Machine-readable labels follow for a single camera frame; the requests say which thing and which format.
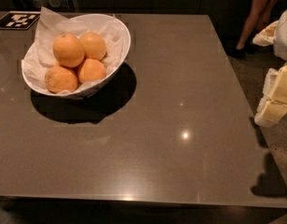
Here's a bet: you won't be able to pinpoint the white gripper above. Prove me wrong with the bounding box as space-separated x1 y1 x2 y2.
253 9 287 128

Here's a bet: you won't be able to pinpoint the orange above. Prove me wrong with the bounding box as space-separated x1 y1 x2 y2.
76 59 106 84
80 32 106 61
45 65 78 93
52 33 85 68

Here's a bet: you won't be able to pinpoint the person's bare legs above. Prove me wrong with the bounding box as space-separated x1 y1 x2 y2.
228 0 279 59

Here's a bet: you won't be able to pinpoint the white paper liner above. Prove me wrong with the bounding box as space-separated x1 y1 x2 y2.
20 7 130 95

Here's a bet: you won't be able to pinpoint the black white fiducial marker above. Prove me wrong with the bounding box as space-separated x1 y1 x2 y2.
0 11 40 30

